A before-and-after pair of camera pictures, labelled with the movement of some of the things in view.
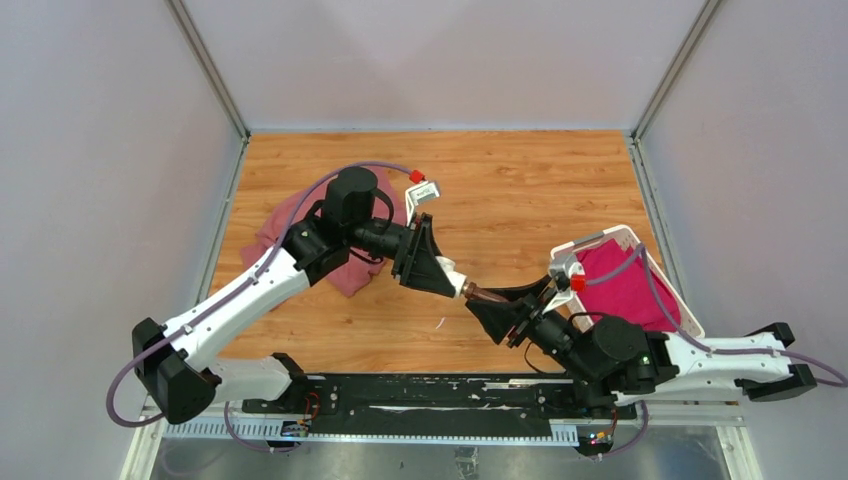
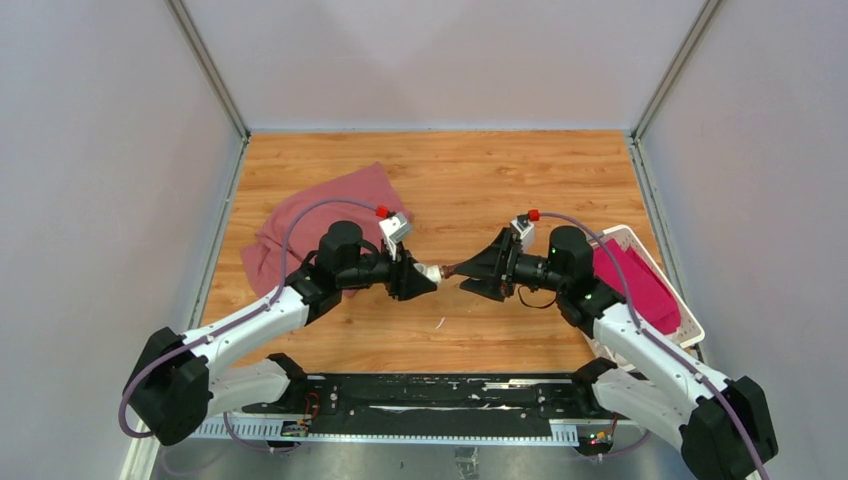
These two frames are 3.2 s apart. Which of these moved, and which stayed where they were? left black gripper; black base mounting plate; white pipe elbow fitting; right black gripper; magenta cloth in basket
Moved: right black gripper; left black gripper; white pipe elbow fitting
Stayed: black base mounting plate; magenta cloth in basket
